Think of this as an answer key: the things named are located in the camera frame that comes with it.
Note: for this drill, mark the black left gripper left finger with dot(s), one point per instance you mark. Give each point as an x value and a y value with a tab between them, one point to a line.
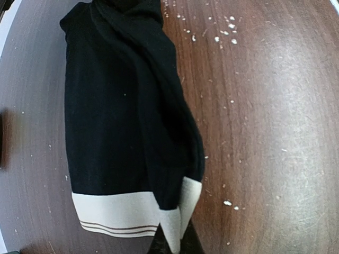
159	244

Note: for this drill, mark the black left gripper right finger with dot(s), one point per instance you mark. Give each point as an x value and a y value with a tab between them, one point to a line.
190	244

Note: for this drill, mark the black underwear beige waistband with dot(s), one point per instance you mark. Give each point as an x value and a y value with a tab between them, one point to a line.
135	154

